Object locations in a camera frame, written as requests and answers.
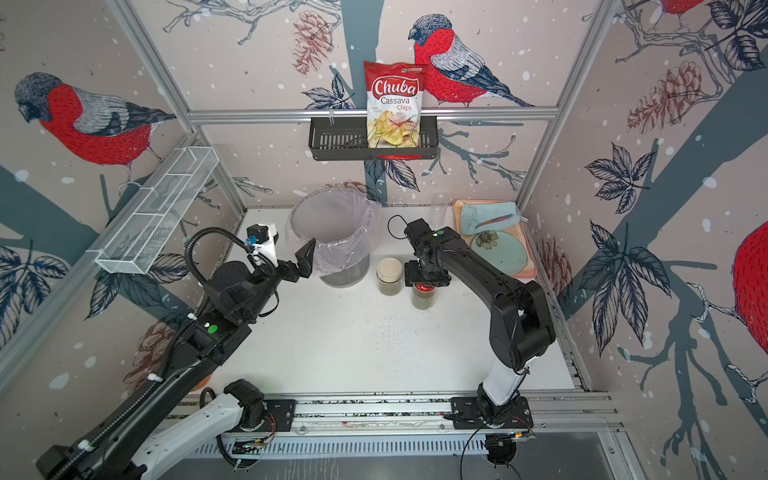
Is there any clear plastic mung bean jar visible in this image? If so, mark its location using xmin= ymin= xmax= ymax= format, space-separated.
xmin=428 ymin=193 xmax=449 ymax=230

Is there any Chuba cassava chips bag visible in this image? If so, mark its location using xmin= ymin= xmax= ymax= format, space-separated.
xmin=364 ymin=62 xmax=426 ymax=150

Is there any light green floral plate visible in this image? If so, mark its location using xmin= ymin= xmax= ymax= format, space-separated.
xmin=470 ymin=231 xmax=527 ymax=276

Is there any black wall basket shelf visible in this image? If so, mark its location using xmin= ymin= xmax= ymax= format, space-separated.
xmin=308 ymin=116 xmax=439 ymax=161

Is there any pink tray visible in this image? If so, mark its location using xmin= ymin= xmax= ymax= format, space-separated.
xmin=453 ymin=200 xmax=537 ymax=282

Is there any teal cloth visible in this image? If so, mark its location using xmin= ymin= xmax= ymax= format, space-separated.
xmin=459 ymin=201 xmax=526 ymax=236

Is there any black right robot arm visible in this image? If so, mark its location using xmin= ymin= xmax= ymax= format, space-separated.
xmin=404 ymin=219 xmax=556 ymax=427

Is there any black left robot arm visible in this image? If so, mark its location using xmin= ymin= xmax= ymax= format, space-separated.
xmin=37 ymin=224 xmax=316 ymax=479

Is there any jar with red lid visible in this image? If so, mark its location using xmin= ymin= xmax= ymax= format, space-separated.
xmin=411 ymin=283 xmax=436 ymax=310

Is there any metal mesh trash bin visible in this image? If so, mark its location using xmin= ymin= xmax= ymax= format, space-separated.
xmin=290 ymin=187 xmax=373 ymax=289

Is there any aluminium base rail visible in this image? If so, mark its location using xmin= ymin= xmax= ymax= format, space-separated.
xmin=265 ymin=390 xmax=625 ymax=439

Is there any jar with beige lid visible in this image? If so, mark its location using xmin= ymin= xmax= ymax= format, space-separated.
xmin=376 ymin=257 xmax=404 ymax=296

